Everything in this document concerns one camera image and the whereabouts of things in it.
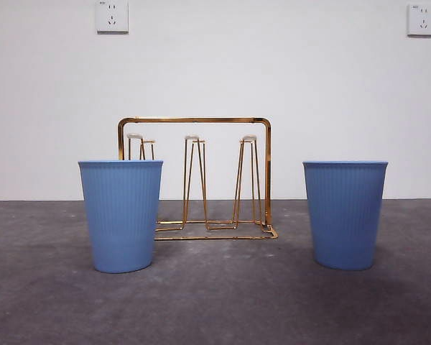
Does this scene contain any blue ribbed plastic cup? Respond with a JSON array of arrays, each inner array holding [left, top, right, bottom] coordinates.
[[78, 160, 164, 274], [302, 160, 389, 271]]

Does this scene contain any white wall socket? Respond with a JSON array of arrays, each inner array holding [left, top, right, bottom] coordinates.
[[96, 0, 129, 35], [407, 3, 431, 37]]

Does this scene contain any gold wire cup rack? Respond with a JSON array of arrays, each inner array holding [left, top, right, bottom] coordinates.
[[116, 115, 279, 242]]

